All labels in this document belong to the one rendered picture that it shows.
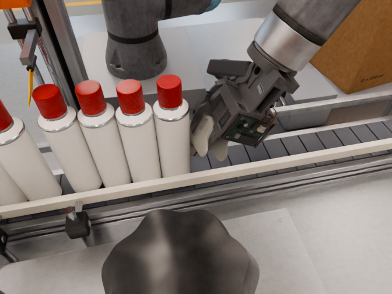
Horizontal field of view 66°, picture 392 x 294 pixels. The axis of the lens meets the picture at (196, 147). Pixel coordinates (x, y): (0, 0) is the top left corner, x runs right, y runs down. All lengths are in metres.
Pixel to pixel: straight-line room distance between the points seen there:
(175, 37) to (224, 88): 0.50
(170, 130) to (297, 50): 0.19
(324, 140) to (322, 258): 0.23
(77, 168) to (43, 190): 0.07
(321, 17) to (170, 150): 0.26
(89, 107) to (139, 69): 0.33
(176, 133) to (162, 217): 0.28
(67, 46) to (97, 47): 0.36
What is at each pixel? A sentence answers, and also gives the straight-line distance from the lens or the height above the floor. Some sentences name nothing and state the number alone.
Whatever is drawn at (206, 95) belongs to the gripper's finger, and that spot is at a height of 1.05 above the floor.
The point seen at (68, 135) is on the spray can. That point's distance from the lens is 0.45.
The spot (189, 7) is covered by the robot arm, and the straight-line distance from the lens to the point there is 0.72.
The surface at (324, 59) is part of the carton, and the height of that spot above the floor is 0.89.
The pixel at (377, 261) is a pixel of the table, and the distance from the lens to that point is 0.60.
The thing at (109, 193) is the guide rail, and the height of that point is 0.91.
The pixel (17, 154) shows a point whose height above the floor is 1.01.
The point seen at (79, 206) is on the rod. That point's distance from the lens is 0.51.
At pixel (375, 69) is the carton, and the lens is 0.85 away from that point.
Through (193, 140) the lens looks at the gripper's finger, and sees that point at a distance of 0.48.
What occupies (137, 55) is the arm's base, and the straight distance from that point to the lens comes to 0.72.
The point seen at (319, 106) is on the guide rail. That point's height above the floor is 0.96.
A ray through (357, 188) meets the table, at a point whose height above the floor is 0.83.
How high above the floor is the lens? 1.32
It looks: 48 degrees down
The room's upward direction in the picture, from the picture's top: straight up
